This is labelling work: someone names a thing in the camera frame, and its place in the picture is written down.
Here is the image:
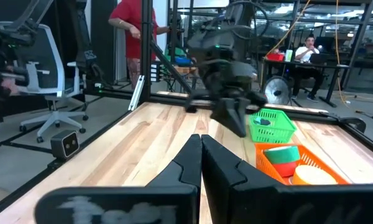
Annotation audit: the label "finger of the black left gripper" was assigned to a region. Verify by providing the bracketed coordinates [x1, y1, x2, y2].
[210, 98, 245, 137]
[231, 98, 251, 138]

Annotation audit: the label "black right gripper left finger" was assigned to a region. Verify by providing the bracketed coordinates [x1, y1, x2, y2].
[34, 134, 203, 224]

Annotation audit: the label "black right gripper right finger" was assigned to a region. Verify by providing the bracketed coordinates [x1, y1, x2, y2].
[201, 134, 373, 224]

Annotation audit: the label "red-orange tape roll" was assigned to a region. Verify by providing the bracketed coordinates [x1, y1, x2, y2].
[272, 161, 299, 178]

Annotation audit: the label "yellow tape roll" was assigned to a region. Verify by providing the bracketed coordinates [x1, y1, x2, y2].
[292, 164, 339, 186]

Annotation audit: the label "green plastic basket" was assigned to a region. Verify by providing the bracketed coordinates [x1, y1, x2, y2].
[247, 108, 298, 144]

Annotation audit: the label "round white floor fan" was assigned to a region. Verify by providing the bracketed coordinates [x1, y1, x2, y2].
[263, 76, 292, 106]

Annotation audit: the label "red box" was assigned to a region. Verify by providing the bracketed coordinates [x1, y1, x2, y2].
[265, 52, 285, 62]

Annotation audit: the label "blue plastic bin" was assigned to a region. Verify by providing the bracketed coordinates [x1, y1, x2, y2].
[173, 55, 193, 67]

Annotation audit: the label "black desk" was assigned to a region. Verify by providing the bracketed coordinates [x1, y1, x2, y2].
[262, 58, 351, 108]

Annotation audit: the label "black box white labels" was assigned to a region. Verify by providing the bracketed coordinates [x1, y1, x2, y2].
[150, 62, 162, 83]

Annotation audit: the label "person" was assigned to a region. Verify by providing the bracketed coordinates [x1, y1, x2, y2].
[108, 0, 172, 91]
[290, 34, 326, 102]

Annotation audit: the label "black laptop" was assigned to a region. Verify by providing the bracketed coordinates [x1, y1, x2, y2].
[309, 52, 330, 65]

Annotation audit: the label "silver aluminium bar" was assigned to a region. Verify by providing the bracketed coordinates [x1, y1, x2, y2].
[127, 74, 145, 112]

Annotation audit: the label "orange plastic basket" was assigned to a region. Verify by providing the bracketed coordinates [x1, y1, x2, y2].
[254, 142, 351, 186]

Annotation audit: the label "white grey office chair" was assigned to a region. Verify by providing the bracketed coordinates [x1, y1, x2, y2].
[0, 21, 90, 144]

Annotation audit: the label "yellow cable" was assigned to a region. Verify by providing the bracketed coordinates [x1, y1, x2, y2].
[334, 0, 351, 106]
[259, 0, 313, 86]

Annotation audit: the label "small table-level camera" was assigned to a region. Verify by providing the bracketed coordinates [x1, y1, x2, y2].
[50, 129, 81, 161]

